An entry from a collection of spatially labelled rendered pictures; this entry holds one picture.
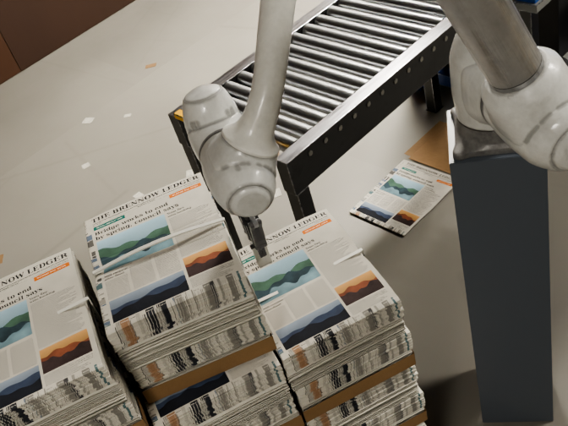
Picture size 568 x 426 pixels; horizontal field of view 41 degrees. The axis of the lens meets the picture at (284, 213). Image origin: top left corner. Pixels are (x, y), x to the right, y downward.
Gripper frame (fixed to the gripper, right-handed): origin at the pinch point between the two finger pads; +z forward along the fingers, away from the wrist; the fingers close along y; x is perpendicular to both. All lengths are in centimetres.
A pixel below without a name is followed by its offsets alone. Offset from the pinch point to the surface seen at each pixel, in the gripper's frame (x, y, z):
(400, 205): 74, -92, 95
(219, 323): -14.9, 14.6, -1.5
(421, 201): 81, -89, 95
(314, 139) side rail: 33, -50, 16
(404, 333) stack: 20.9, 18.1, 24.1
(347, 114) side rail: 47, -55, 17
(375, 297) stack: 17.5, 14.8, 13.0
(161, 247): -18.5, -4.2, -9.9
